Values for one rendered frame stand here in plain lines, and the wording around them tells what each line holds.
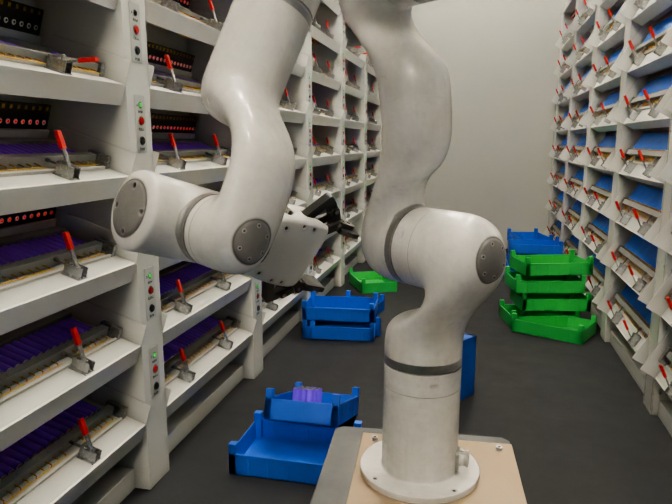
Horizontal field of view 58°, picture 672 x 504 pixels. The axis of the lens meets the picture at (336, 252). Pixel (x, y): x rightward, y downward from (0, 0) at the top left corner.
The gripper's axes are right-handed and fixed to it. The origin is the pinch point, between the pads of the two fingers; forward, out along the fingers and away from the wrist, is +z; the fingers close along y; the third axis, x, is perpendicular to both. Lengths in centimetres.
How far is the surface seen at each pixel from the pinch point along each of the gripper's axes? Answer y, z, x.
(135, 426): 70, 18, -36
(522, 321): 29, 189, -43
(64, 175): 21, -13, -54
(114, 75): 5, -3, -73
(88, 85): 6, -11, -63
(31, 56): 5, -23, -63
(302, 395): 63, 72, -38
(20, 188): 21, -23, -44
